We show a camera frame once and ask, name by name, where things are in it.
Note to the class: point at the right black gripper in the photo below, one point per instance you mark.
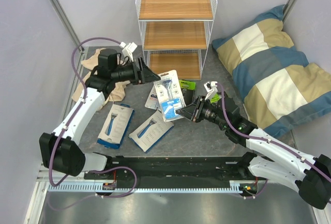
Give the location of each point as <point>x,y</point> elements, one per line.
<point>193,112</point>

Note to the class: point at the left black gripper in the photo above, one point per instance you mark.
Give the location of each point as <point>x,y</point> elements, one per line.
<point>144,75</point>

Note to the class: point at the blue Gillette razor blister pack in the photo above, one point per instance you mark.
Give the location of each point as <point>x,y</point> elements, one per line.
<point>169,95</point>

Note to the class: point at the Gillette razor white card pack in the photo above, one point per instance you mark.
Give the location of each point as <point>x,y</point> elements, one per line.
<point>152,101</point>

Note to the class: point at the harry's razor box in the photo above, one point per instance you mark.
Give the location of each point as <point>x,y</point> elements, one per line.
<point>150,132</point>
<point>116,126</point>

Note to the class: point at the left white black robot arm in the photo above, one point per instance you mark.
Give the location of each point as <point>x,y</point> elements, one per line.
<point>60,149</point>

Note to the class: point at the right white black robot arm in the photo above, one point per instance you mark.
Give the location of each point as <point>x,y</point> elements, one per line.
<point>307,175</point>

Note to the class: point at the black green Gillette razor box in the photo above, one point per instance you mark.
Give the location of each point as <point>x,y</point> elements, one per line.
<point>188,90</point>

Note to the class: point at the black green razor box portrait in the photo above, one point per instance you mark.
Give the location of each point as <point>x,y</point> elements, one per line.
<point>215,98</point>

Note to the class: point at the blue beige checkered pillow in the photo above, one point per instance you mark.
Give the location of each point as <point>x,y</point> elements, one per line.
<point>279,87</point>

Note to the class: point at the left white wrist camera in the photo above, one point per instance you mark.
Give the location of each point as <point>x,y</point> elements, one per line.
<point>128,49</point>

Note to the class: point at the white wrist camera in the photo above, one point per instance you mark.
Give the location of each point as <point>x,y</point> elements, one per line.
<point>128,49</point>
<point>211,89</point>

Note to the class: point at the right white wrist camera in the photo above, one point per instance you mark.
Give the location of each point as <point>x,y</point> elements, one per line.
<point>211,89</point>

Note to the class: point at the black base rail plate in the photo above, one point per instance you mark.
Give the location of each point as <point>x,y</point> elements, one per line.
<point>176,171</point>

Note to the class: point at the white wire wooden shelf unit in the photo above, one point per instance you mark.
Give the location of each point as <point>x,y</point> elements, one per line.
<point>175,34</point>

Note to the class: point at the light blue slotted cable duct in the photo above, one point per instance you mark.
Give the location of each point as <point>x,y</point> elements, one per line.
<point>100,187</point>

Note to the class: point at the aluminium frame rail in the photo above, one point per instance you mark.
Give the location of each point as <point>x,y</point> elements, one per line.
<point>65,21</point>

